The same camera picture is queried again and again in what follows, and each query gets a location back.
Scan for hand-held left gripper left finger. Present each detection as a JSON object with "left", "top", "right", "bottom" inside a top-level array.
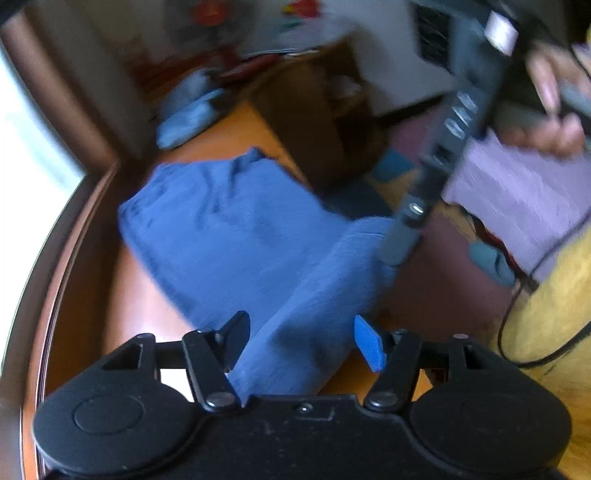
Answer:
[{"left": 100, "top": 310, "right": 251, "bottom": 413}]

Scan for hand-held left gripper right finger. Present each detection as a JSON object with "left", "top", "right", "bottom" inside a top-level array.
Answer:
[{"left": 353, "top": 315, "right": 502, "bottom": 413}]

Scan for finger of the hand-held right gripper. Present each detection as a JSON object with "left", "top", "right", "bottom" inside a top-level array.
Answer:
[{"left": 379, "top": 182, "right": 437, "bottom": 267}]

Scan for dark blue pants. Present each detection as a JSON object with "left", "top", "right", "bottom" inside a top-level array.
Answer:
[{"left": 117, "top": 147, "right": 402, "bottom": 398}]

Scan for person's right hand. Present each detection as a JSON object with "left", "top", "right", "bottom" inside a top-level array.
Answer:
[{"left": 501, "top": 44, "right": 591, "bottom": 158}]

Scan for teal floor mat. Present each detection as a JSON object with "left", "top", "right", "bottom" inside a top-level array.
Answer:
[{"left": 373, "top": 148, "right": 417, "bottom": 184}]

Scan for white appliance with black grille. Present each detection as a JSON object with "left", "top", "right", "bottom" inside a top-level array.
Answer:
[{"left": 367, "top": 0, "right": 459, "bottom": 117}]

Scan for person's purple pants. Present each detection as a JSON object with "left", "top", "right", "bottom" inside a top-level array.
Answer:
[{"left": 442, "top": 133, "right": 591, "bottom": 283}]

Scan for brown wooden cabinet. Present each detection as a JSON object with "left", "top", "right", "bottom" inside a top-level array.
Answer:
[{"left": 248, "top": 41, "right": 385, "bottom": 188}]

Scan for person's yellow top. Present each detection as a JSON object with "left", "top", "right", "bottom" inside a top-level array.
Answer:
[{"left": 495, "top": 217, "right": 591, "bottom": 480}]

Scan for light blue folded denim garment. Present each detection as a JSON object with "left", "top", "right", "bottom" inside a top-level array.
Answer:
[{"left": 156, "top": 90, "right": 228, "bottom": 150}]

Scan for electric fan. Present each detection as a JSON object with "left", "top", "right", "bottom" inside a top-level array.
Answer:
[{"left": 161, "top": 0, "right": 245, "bottom": 52}]

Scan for window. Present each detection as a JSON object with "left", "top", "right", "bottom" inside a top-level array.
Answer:
[{"left": 0, "top": 39, "right": 89, "bottom": 206}]

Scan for black cable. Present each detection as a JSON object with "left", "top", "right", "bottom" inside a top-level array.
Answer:
[{"left": 498, "top": 217, "right": 591, "bottom": 370}]

